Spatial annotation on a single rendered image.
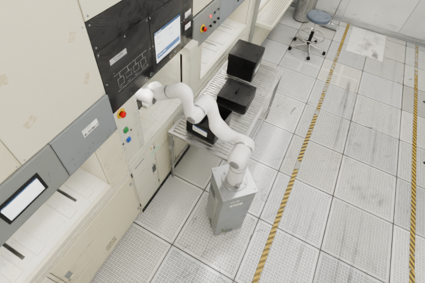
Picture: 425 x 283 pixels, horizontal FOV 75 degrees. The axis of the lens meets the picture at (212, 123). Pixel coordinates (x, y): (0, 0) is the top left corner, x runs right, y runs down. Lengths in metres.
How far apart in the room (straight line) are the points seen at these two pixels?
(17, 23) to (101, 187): 1.22
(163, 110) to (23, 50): 1.39
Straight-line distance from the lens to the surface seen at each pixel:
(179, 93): 1.63
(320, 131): 3.68
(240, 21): 3.50
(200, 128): 2.17
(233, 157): 1.69
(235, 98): 2.47
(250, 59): 2.69
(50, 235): 1.98
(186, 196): 2.84
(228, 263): 2.67
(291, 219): 2.93
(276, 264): 2.75
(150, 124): 2.23
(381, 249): 3.21
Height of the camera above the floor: 2.57
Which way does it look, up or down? 50 degrees down
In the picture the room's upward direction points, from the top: 7 degrees clockwise
